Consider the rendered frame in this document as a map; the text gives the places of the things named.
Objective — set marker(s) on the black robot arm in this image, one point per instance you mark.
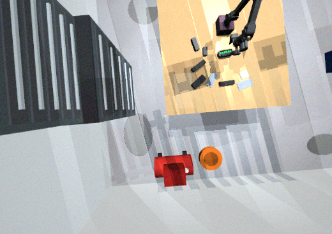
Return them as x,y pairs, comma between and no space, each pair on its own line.
250,27

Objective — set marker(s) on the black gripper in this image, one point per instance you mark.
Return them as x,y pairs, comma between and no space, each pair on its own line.
233,38

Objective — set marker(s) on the white rectangular block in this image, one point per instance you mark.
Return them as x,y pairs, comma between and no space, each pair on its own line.
244,74

